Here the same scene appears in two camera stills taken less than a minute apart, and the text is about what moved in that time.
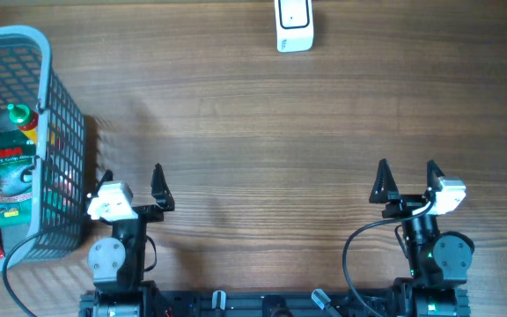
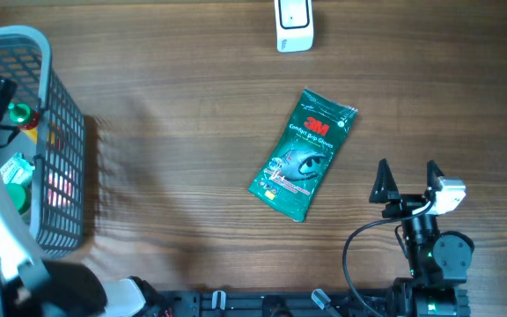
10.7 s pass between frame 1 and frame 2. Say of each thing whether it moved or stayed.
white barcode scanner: stayed
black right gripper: stayed
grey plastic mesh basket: stayed
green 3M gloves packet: moved
